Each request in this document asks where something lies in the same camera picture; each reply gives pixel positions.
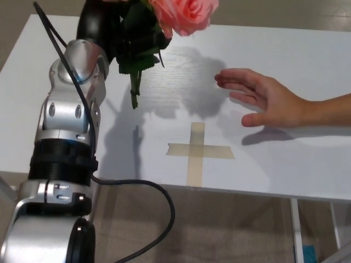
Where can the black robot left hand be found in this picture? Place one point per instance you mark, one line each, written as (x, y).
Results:
(91, 22)

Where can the bare human hand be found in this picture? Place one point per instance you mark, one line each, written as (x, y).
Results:
(271, 104)

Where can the pink artificial rose bouquet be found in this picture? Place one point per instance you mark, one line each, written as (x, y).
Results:
(189, 13)

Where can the bare human forearm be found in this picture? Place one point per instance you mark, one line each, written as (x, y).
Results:
(329, 112)

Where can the long beige tape strip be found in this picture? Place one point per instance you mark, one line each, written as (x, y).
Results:
(196, 170)

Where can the white wide table leg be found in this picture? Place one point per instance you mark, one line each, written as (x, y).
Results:
(297, 233)

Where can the white thin table leg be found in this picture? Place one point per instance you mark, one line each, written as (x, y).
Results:
(336, 224)

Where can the teal floor marker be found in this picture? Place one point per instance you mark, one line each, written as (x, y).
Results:
(311, 250)

